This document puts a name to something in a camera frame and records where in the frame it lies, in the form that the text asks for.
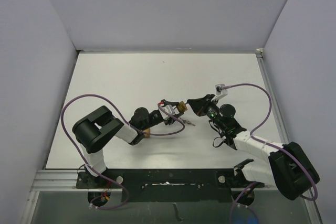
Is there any aluminium front frame rail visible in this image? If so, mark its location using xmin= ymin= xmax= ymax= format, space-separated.
xmin=21 ymin=168 xmax=322 ymax=223

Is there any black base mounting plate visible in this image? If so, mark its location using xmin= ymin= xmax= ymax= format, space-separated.
xmin=76 ymin=168 xmax=250 ymax=206

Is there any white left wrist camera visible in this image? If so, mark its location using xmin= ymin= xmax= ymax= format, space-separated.
xmin=157 ymin=102 xmax=176 ymax=118

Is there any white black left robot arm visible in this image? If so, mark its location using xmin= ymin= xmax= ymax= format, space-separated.
xmin=72 ymin=100 xmax=187 ymax=188

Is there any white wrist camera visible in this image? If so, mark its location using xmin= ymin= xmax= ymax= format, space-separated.
xmin=212 ymin=84 xmax=228 ymax=101
xmin=157 ymin=102 xmax=176 ymax=118

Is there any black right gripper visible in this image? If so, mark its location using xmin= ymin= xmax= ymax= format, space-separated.
xmin=188 ymin=94 xmax=226 ymax=132

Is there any small brass padlock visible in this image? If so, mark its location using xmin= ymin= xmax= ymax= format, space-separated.
xmin=176 ymin=101 xmax=187 ymax=113

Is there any large brass padlock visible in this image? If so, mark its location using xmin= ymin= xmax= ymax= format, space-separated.
xmin=143 ymin=128 xmax=151 ymax=138

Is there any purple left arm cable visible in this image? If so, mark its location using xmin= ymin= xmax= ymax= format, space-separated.
xmin=60 ymin=93 xmax=186 ymax=210

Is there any aluminium frame rail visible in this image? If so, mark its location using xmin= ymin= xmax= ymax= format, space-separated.
xmin=21 ymin=168 xmax=322 ymax=223
xmin=256 ymin=48 xmax=307 ymax=169

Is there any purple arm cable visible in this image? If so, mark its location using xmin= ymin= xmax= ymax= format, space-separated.
xmin=222 ymin=83 xmax=320 ymax=224
xmin=60 ymin=93 xmax=186 ymax=210

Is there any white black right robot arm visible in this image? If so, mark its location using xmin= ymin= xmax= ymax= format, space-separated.
xmin=187 ymin=94 xmax=320 ymax=200

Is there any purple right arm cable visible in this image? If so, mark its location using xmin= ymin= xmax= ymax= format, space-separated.
xmin=222 ymin=83 xmax=320 ymax=224

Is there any aluminium right frame rail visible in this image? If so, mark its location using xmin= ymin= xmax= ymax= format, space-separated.
xmin=256 ymin=48 xmax=307 ymax=169

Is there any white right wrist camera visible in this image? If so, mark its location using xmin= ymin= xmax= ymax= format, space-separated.
xmin=212 ymin=84 xmax=228 ymax=101

